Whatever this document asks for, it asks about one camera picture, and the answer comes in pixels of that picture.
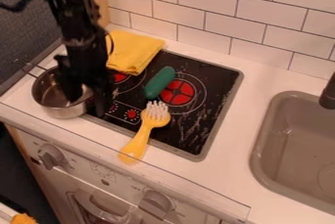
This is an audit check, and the yellow toy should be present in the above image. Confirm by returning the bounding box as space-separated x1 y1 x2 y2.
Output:
9 212 40 224

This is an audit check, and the green toy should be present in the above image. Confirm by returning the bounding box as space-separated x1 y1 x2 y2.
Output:
142 66 178 101

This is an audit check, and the silver pot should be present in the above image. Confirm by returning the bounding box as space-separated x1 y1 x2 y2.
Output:
20 61 96 120

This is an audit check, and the toy sink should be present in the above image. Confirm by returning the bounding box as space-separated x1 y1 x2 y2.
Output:
248 90 335 216

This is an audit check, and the yellow brush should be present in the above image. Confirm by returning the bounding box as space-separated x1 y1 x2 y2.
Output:
118 100 173 165

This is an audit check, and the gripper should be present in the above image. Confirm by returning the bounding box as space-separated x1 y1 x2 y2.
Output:
52 36 117 118

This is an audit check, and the toy stove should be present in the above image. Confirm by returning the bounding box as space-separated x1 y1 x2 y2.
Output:
83 49 245 163

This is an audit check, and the yellow cloth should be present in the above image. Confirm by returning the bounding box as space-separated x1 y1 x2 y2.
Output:
104 29 167 76

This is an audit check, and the tap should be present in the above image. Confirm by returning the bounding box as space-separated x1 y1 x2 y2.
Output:
316 70 335 111

